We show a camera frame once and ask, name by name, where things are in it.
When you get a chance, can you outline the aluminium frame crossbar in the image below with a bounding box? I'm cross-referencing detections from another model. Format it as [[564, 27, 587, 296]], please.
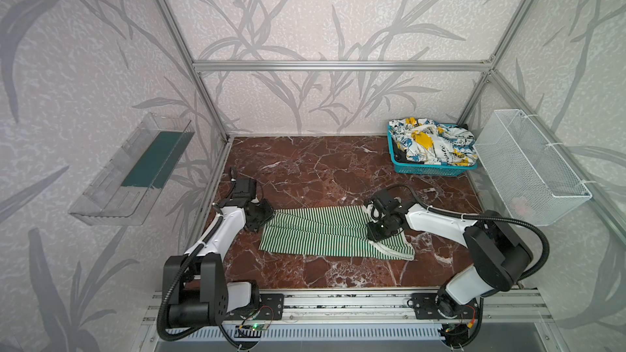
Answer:
[[192, 60, 492, 73]]

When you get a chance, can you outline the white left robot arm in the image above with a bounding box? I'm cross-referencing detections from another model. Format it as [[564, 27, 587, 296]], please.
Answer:
[[156, 200, 274, 339]]

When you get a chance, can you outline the clear plastic wall tray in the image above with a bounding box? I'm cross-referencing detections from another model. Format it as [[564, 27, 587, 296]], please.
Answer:
[[68, 113, 195, 227]]

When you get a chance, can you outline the green white striped shirt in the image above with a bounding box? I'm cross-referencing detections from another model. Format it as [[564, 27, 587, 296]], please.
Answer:
[[259, 205, 415, 261]]

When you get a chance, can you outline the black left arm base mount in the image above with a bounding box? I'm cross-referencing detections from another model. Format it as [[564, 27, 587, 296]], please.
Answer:
[[226, 293, 285, 321]]

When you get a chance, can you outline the white wire mesh basket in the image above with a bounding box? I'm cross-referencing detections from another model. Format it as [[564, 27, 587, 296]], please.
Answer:
[[474, 109, 593, 227]]

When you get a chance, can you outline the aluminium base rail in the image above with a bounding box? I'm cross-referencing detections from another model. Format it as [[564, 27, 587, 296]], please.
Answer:
[[139, 287, 554, 343]]

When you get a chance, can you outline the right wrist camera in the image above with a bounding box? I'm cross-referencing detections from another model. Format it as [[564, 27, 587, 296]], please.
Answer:
[[364, 189, 402, 222]]

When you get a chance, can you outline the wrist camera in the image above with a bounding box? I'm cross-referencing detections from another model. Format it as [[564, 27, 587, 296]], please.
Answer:
[[226, 179, 257, 208], [364, 189, 402, 222]]

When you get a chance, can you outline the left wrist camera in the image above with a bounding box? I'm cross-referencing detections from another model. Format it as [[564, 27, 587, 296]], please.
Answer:
[[226, 179, 257, 208]]

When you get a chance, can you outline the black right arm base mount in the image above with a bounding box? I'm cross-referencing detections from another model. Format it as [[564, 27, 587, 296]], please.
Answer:
[[407, 293, 479, 322]]

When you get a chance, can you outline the teal plastic laundry basket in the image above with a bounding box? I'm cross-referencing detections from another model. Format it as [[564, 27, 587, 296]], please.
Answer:
[[386, 127, 479, 177]]

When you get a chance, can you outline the white yellow blue printed garment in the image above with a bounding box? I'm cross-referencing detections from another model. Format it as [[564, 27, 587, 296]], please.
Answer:
[[387, 117, 478, 167]]

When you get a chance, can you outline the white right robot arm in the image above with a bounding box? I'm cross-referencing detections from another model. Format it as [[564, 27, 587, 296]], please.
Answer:
[[364, 200, 533, 319]]

